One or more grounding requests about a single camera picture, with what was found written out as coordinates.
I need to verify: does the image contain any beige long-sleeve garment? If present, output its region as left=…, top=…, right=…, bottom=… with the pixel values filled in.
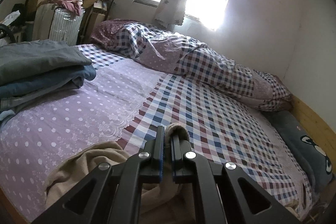
left=36, top=123, right=195, bottom=223

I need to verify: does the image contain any folded blue-grey clothes stack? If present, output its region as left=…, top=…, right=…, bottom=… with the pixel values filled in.
left=1, top=40, right=96, bottom=125

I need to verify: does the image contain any blue-grey cartoon pillow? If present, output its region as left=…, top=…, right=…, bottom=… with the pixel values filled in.
left=263, top=110, right=334, bottom=194

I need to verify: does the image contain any checkered bed sheet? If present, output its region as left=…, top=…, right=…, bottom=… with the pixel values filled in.
left=1, top=45, right=313, bottom=221

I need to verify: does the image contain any checkered rolled duvet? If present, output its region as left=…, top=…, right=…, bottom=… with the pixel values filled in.
left=90, top=19, right=293, bottom=111

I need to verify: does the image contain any white striped storage box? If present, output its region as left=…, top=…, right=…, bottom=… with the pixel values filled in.
left=31, top=2, right=86, bottom=47

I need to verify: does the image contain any pink cloth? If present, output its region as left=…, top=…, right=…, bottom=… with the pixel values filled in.
left=37, top=0, right=83, bottom=16

